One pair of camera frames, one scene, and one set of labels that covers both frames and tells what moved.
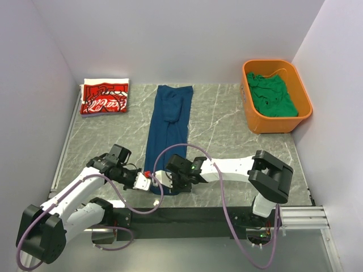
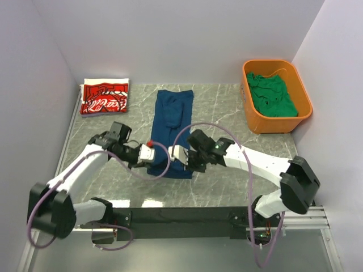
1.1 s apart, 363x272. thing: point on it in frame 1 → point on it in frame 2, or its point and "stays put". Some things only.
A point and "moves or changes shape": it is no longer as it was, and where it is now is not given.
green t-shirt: [270, 96] stays put
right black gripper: [176, 188] → [191, 166]
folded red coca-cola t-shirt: [105, 97] stays put
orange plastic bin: [264, 124] stays put
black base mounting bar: [186, 222] stays put
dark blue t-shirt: [168, 132] moves or changes shape
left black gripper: [125, 187] → [135, 164]
